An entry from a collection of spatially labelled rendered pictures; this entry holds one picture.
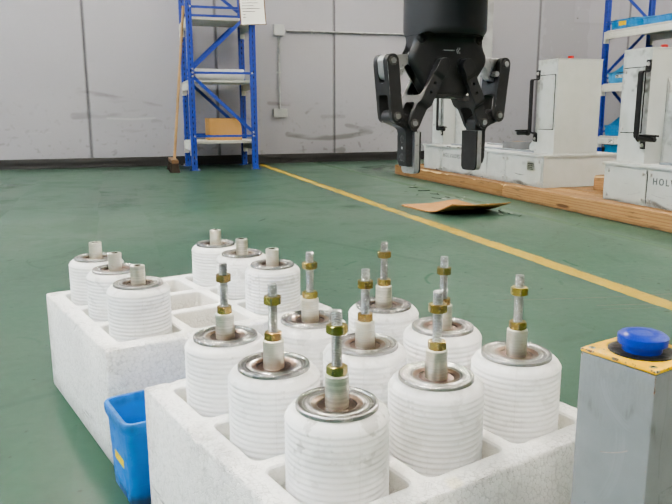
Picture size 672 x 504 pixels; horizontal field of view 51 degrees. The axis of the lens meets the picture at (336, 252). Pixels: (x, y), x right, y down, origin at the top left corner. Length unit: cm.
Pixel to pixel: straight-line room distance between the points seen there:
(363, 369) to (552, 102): 353
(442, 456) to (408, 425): 4
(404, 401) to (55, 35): 655
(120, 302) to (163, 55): 605
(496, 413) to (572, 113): 356
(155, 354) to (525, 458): 58
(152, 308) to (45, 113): 602
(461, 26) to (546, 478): 45
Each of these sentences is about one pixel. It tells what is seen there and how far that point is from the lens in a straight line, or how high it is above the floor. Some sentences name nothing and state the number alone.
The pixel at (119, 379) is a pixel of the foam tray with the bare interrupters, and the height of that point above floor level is 13.
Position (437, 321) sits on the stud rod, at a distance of 69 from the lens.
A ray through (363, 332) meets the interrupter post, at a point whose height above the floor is 27.
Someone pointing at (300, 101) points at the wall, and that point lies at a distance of 727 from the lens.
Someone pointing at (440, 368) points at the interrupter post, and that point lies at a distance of 70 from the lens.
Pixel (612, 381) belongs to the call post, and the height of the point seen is 29.
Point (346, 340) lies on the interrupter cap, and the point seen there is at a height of 25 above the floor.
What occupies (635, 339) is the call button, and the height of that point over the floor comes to 33.
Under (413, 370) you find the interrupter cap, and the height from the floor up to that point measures 25.
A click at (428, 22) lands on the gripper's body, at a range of 64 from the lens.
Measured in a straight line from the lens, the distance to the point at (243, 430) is 73.
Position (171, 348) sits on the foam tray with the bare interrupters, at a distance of 108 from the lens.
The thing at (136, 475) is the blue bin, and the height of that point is 5.
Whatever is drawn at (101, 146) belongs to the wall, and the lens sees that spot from 704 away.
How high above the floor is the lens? 51
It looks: 11 degrees down
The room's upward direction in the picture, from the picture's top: straight up
